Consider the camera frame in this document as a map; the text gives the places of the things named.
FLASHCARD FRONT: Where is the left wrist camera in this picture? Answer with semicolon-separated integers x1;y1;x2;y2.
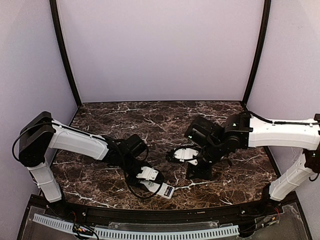
136;166;164;184

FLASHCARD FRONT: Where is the white slotted cable duct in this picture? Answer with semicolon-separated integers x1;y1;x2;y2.
32;213;240;240

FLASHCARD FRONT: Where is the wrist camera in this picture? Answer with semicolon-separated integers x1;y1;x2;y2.
136;166;164;184
165;147;199;166

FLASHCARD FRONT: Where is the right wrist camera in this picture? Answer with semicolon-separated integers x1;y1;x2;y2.
165;147;199;166

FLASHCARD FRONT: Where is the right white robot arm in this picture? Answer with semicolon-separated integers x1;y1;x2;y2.
177;111;320;202

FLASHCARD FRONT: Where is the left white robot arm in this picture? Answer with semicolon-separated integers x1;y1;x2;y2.
11;111;157;203

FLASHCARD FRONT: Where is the left black frame post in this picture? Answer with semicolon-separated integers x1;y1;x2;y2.
49;0;82;108

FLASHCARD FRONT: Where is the purple battery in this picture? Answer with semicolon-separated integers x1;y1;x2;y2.
164;186;175;199

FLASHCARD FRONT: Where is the white remote control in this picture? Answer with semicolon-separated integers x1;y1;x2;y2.
140;180;173;200

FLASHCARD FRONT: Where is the black front table rail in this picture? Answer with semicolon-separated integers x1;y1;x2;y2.
50;200;267;224

